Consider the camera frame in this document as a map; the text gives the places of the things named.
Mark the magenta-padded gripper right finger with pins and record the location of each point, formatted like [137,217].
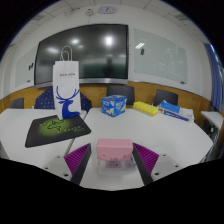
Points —
[147,159]

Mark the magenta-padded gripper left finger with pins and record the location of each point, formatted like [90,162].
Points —
[76,159]

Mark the pink charger block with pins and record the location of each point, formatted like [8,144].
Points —
[114,149]

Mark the black mouse pad green print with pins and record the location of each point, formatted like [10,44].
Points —
[56,130]

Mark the yellow flat box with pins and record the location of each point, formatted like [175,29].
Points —
[145,108]

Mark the blue and white book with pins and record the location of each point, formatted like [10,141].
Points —
[171,109]

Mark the blue tissue box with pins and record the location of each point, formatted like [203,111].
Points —
[112,106]

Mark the blue dotted chair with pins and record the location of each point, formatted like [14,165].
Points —
[45,100]

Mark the group of black chairs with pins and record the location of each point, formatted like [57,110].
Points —
[120,91]

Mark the white paper bag blue deer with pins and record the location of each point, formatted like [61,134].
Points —
[66,83]

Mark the small white side desk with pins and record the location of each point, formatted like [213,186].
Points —
[213,119]

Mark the narrow glass whiteboard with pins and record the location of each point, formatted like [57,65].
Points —
[26,70]

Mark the blue curtain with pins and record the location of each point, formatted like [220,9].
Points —
[215,80]

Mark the wide glass whiteboard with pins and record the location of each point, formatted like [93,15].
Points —
[160,55]

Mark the white ceiling smoke detector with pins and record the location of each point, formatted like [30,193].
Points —
[89,12]

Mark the large black wall screen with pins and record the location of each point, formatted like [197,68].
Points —
[83,53]

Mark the white wall clock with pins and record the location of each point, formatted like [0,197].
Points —
[107,9]

